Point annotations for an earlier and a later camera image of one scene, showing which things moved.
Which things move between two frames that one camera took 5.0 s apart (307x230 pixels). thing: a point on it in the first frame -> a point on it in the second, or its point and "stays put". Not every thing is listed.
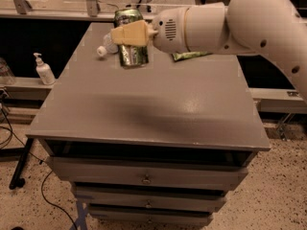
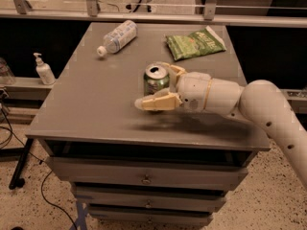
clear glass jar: (7, 77) stays put
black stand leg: (17, 179) stays put
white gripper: (168, 33) -> (193, 89)
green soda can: (130, 55) -> (155, 80)
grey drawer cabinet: (151, 146) stays put
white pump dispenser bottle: (45, 71) stays put
